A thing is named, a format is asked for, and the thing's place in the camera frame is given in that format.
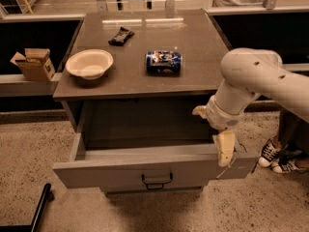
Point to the grey drawer cabinet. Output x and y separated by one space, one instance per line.
130 102

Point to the black snack wrapper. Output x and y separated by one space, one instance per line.
121 37

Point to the person in yellow shorts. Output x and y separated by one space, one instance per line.
294 134

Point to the white paper bowl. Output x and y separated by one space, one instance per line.
89 64

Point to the black white sneaker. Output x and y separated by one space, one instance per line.
269 154
286 165

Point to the open cardboard box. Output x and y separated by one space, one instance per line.
35 64

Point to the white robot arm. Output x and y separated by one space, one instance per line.
248 74

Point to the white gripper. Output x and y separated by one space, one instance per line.
221 117

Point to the grey top drawer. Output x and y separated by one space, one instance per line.
180 161

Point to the black metal bar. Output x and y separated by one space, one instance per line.
46 197

